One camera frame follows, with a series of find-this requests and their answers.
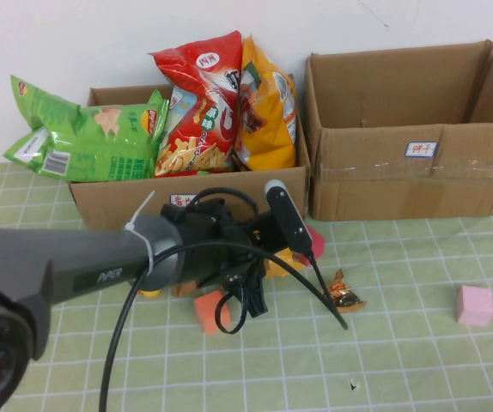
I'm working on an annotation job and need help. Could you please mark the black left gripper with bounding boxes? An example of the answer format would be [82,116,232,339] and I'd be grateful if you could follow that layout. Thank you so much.
[211,212,289,319]

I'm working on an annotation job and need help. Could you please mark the red fries snack bag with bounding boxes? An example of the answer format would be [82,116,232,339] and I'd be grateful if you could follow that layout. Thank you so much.
[148,29,244,178]

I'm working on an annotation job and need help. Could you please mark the orange foam cube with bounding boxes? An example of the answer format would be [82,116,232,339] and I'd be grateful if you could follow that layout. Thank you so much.
[193,291,232,336]

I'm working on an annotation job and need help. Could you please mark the red foam cube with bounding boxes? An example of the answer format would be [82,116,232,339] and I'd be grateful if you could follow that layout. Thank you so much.
[304,225,326,262]

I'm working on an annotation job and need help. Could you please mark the small brown candy wrapper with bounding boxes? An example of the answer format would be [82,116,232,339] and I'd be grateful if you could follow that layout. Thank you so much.
[321,268,367,314]

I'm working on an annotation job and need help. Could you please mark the white label red writing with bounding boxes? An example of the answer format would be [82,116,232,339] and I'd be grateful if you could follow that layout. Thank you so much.
[169,193,200,208]
[404,141,439,159]

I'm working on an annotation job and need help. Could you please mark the white zip tie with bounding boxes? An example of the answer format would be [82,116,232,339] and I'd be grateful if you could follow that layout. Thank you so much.
[124,191,156,276]

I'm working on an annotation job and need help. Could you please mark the yellow chip bag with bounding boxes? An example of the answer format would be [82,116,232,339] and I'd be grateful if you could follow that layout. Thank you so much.
[233,36,298,173]

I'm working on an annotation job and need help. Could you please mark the plain cardboard box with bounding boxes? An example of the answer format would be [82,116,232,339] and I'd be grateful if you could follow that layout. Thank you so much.
[304,39,493,222]

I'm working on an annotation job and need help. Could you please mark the cardboard box with printed text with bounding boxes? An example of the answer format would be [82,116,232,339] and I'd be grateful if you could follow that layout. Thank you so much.
[68,84,312,245]

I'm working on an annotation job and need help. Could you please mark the pink foam cube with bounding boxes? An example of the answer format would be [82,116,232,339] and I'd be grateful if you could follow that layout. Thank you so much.
[455,284,493,328]

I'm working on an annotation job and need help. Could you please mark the green chip bag with barcode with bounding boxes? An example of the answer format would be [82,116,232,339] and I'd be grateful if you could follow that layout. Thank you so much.
[40,89,171,184]

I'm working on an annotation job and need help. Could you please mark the crumpled green chip bag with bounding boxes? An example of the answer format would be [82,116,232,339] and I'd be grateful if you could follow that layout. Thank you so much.
[3,75,82,173]

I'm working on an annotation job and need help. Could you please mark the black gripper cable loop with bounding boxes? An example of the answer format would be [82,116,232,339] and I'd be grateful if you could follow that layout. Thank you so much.
[213,278,248,337]
[181,186,260,227]

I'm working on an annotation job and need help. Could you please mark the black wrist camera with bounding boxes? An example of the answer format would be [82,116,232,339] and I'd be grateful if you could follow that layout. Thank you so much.
[263,179,315,261]

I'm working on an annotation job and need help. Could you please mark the long black camera cable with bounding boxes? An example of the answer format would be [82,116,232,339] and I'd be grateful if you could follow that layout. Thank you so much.
[99,239,350,412]

